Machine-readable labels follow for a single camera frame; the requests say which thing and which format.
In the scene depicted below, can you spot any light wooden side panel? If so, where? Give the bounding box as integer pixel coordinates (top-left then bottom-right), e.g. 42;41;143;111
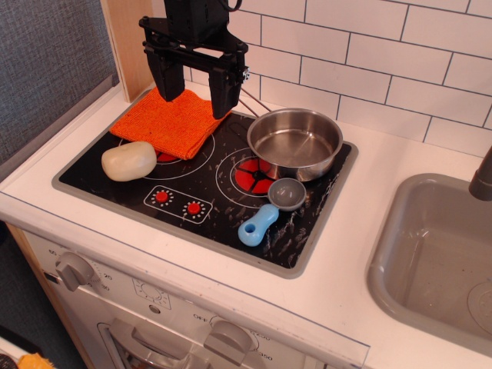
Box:
100;0;165;103

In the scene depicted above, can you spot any grey plastic sink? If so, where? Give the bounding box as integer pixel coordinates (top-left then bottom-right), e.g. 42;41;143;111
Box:
367;173;491;356

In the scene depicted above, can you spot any grey oven dial knob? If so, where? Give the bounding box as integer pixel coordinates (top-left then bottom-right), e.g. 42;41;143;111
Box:
204;321;254;366

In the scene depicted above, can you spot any grey faucet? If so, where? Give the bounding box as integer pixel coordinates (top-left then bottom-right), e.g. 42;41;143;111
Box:
468;148;492;201

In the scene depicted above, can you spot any grey timer dial knob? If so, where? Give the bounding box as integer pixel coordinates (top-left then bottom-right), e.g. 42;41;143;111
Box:
55;252;95;291

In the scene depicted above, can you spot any yellow black object on floor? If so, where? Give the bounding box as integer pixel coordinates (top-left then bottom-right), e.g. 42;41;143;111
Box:
1;354;55;369

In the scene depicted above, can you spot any grey oven door handle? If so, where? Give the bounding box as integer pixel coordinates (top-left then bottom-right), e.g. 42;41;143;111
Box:
108;319;209;368

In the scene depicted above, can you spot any orange knitted towel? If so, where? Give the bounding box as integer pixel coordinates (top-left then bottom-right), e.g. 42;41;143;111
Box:
110;88;224;160

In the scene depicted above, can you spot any cream toy potato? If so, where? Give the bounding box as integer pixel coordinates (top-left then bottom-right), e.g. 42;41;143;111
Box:
101;141;157;182

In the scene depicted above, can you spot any black toy stovetop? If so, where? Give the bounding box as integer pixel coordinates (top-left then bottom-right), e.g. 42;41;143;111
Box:
52;113;358;278

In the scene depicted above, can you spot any red stove knob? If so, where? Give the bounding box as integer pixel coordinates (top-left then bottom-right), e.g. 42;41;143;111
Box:
155;191;169;204
187;202;201;215

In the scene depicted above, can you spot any left red stove knob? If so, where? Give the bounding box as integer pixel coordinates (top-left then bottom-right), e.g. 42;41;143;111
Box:
155;191;169;204

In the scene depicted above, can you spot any stainless steel pot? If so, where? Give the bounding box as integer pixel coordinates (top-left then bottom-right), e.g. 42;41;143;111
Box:
240;101;344;182

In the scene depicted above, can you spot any right red stove knob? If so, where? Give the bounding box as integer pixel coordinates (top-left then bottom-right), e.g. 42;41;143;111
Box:
187;202;201;215

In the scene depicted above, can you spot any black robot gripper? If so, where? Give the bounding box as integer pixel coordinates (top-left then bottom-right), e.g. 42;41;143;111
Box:
139;1;249;119

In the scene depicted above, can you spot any grey blue measuring scoop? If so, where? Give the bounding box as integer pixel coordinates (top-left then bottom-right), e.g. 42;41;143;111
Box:
238;178;307;247

